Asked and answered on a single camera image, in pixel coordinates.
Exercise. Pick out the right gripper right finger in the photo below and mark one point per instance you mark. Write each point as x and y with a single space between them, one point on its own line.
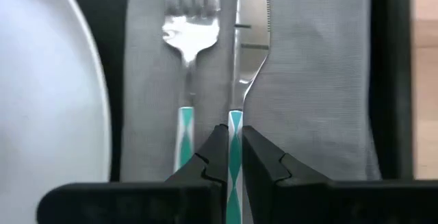
263 162

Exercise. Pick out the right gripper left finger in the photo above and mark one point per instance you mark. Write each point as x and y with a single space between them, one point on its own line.
215 155

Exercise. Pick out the grey cloth napkin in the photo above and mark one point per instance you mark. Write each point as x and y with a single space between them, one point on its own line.
308 97

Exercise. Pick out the white round plate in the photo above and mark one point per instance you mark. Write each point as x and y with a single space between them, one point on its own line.
51 97

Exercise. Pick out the black plastic tray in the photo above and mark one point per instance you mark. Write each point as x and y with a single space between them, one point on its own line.
390 80

